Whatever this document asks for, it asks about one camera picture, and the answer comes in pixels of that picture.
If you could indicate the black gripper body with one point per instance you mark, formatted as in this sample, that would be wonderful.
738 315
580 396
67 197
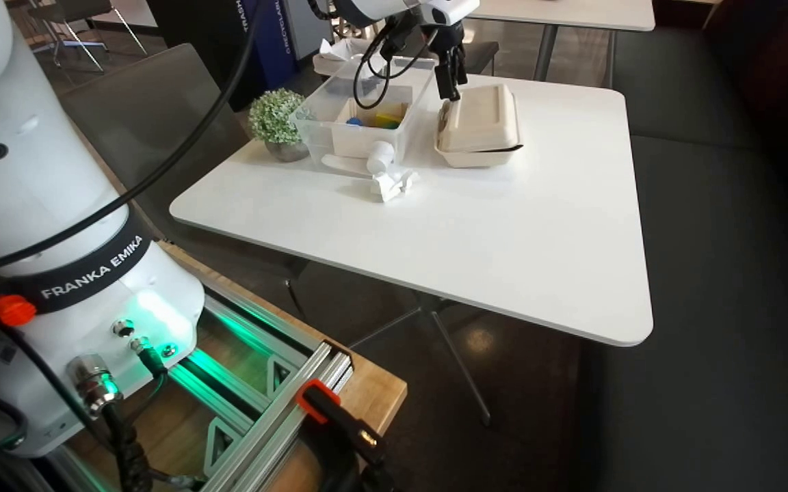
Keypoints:
444 42

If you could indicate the white paper tray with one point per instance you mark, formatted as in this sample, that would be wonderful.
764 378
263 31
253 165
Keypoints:
346 58

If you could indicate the small green potted plant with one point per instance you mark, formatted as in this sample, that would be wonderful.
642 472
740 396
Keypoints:
271 121

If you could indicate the white box with coloured items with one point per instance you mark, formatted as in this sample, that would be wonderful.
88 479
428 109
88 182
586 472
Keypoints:
357 132

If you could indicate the grey chair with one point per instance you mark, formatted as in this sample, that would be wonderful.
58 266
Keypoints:
136 117

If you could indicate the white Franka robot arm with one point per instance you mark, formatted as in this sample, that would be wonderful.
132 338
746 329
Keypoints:
81 286

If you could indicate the aluminium frame robot mount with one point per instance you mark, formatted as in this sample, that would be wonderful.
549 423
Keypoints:
225 419

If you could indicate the clear plastic storage bin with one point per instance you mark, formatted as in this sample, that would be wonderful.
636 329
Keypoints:
404 81

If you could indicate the white background table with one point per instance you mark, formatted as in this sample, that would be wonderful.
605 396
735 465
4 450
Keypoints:
605 16

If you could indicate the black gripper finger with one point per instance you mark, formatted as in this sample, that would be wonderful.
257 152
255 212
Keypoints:
448 77

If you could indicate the orange black clamp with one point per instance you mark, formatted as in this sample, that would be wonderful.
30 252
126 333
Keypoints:
348 450

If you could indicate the white square table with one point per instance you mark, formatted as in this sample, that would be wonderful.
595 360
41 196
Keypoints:
552 240

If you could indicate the dark sofa bench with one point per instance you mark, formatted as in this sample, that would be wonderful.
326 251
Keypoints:
702 407

